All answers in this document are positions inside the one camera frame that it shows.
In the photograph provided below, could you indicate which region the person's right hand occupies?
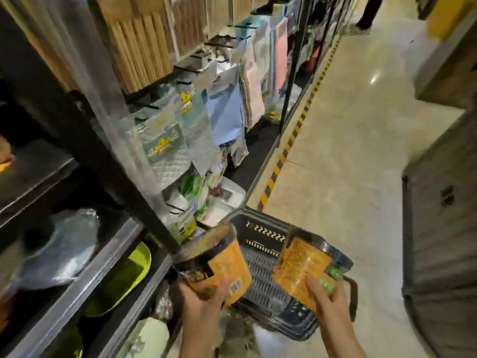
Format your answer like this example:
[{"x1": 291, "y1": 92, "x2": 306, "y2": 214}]
[{"x1": 306, "y1": 276, "x2": 356, "y2": 331}]

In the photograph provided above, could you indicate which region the person's left hand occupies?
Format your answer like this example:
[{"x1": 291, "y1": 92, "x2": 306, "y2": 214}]
[{"x1": 179, "y1": 274, "x2": 232, "y2": 333}]

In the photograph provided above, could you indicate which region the orange noodle cup barcode label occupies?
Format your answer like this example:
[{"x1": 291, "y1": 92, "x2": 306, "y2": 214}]
[{"x1": 173, "y1": 221, "x2": 253, "y2": 307}]

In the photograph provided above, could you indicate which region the orange noodle cup green label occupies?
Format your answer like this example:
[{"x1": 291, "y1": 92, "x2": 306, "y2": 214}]
[{"x1": 272, "y1": 225, "x2": 354, "y2": 313}]

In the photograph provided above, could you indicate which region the person's left forearm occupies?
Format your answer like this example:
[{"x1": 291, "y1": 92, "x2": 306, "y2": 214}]
[{"x1": 180, "y1": 330, "x2": 225, "y2": 358}]

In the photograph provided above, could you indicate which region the person's right forearm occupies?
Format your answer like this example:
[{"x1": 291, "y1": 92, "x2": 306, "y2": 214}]
[{"x1": 321, "y1": 323, "x2": 369, "y2": 358}]

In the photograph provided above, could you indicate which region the black plastic shopping basket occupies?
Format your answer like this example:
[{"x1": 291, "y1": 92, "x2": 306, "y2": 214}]
[{"x1": 223, "y1": 207, "x2": 358, "y2": 342}]

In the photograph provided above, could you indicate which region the pale green plastic item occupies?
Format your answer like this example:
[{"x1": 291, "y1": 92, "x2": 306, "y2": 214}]
[{"x1": 121, "y1": 317, "x2": 170, "y2": 358}]

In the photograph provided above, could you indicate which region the white plastic tray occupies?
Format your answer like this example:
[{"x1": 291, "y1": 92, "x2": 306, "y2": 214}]
[{"x1": 197, "y1": 177, "x2": 247, "y2": 228}]

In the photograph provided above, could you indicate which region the lime green plastic tray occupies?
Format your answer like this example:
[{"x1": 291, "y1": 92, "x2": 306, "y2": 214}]
[{"x1": 83, "y1": 241, "x2": 152, "y2": 318}]

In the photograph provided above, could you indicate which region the white quilted cloth pack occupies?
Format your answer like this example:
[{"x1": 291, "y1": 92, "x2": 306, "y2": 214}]
[{"x1": 141, "y1": 123, "x2": 192, "y2": 191}]

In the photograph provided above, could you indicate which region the grey display stand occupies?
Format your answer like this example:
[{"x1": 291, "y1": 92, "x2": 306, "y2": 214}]
[{"x1": 402, "y1": 107, "x2": 477, "y2": 358}]

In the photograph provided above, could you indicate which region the grey mesh cloth pack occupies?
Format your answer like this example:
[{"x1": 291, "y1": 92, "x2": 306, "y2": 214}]
[{"x1": 179, "y1": 89, "x2": 221, "y2": 177}]

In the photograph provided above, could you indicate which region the silver wrapped pan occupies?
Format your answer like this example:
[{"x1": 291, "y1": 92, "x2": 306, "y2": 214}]
[{"x1": 13, "y1": 208, "x2": 101, "y2": 292}]

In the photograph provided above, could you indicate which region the blue cleaning cloth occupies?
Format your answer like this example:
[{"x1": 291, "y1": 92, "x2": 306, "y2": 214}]
[{"x1": 203, "y1": 84, "x2": 245, "y2": 146}]

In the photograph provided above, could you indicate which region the pink beige hanging cloth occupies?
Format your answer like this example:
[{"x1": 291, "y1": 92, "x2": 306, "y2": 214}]
[{"x1": 240, "y1": 43, "x2": 266, "y2": 130}]

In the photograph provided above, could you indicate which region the black metal store shelf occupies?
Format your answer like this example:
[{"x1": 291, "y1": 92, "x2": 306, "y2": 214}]
[{"x1": 0, "y1": 0, "x2": 358, "y2": 358}]

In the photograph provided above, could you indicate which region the pink cleaning cloth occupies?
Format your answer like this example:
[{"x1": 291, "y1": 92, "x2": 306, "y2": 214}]
[{"x1": 274, "y1": 16, "x2": 290, "y2": 90}]

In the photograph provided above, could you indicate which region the pack of light bamboo chopsticks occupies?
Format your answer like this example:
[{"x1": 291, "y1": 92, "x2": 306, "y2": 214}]
[{"x1": 93, "y1": 0, "x2": 176, "y2": 94}]

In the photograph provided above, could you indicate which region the pack of brown chopsticks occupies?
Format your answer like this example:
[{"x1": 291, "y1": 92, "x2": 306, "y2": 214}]
[{"x1": 171, "y1": 0, "x2": 209, "y2": 57}]

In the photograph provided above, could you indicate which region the yellow sign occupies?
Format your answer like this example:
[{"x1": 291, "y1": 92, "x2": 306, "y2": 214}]
[{"x1": 426, "y1": 0, "x2": 471, "y2": 40}]

